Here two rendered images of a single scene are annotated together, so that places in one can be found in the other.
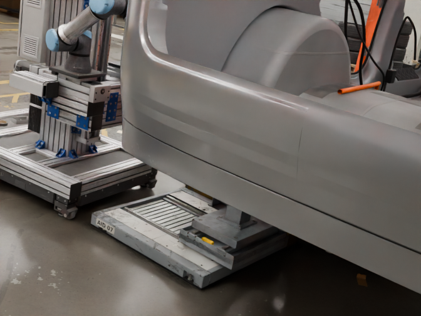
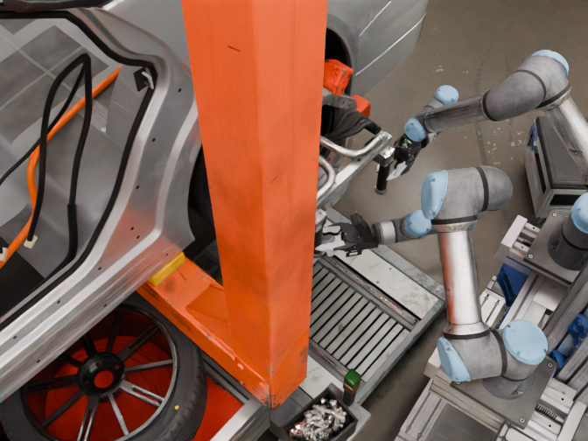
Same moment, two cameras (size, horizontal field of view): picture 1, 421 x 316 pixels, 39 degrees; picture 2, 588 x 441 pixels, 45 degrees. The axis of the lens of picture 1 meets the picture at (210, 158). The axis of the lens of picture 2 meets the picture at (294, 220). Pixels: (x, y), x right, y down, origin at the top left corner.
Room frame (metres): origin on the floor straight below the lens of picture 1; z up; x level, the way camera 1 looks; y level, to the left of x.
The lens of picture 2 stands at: (4.55, 0.07, 2.67)
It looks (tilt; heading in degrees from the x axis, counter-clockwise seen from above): 55 degrees down; 185
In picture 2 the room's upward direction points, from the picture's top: 1 degrees clockwise
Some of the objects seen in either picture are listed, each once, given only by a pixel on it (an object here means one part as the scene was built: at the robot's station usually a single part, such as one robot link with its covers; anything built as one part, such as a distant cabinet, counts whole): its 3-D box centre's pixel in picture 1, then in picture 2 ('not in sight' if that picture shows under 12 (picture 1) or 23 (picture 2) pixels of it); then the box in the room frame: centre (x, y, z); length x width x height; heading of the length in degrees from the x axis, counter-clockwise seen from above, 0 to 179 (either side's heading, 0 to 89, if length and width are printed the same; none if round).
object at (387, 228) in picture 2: not in sight; (384, 232); (3.26, 0.24, 0.79); 0.08 x 0.05 x 0.08; 17
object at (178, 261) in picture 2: not in sight; (156, 257); (3.38, -0.49, 0.71); 0.14 x 0.14 x 0.05; 54
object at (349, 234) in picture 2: not in sight; (360, 238); (3.29, 0.17, 0.78); 0.12 x 0.08 x 0.09; 107
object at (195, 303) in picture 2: not in sight; (193, 290); (3.48, -0.35, 0.69); 0.52 x 0.17 x 0.35; 54
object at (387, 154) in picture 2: not in sight; (379, 151); (3.04, 0.20, 0.93); 0.09 x 0.05 x 0.05; 54
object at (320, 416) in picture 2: not in sight; (318, 429); (3.83, 0.08, 0.51); 0.20 x 0.14 x 0.13; 136
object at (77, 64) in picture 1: (78, 61); (577, 241); (3.29, 0.82, 0.87); 0.15 x 0.15 x 0.10
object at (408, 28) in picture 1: (370, 44); not in sight; (11.50, -2.59, 0.55); 1.40 x 0.80 x 1.09; 59
